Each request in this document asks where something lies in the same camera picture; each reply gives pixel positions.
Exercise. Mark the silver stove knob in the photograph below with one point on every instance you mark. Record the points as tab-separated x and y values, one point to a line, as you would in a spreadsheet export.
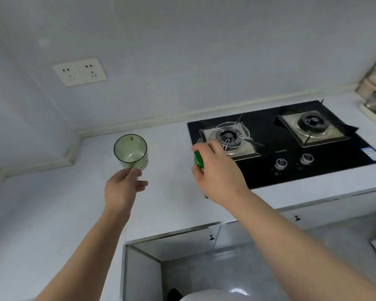
306	158
281	164

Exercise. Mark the gas burner with steel tray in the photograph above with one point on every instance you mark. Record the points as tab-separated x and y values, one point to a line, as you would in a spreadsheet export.
315	125

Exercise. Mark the person's left hand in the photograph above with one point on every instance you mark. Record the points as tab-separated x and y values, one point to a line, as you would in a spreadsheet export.
119	191

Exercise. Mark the green capped bottle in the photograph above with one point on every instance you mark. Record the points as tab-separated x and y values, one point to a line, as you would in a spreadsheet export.
199	160

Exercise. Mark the person's right forearm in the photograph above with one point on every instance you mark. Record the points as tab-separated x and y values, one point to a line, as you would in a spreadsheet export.
294	247

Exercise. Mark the white cabinet door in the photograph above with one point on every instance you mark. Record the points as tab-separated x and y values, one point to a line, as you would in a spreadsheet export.
341	210
172	244

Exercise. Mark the person's left thumb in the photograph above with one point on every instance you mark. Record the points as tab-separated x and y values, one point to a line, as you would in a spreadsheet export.
140	186

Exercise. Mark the green transparent plastic cup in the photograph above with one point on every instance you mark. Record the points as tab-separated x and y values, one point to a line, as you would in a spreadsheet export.
130	152

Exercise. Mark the white wall socket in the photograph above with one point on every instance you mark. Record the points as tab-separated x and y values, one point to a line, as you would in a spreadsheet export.
92	69
67	73

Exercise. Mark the person's right hand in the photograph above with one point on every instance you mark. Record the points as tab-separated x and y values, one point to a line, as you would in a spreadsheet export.
221	177

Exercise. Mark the white round object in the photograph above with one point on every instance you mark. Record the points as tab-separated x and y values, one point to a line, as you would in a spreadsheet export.
217	295

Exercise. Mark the person's right thumb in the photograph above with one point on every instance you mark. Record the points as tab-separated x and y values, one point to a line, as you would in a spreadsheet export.
198	174

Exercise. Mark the black glass gas stove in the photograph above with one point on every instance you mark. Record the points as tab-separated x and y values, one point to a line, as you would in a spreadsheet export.
269	147

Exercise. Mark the blue white stove sticker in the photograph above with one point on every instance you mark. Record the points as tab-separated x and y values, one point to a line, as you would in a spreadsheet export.
373	153

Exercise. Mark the person's left forearm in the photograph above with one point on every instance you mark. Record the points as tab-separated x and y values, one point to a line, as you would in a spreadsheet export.
87	257

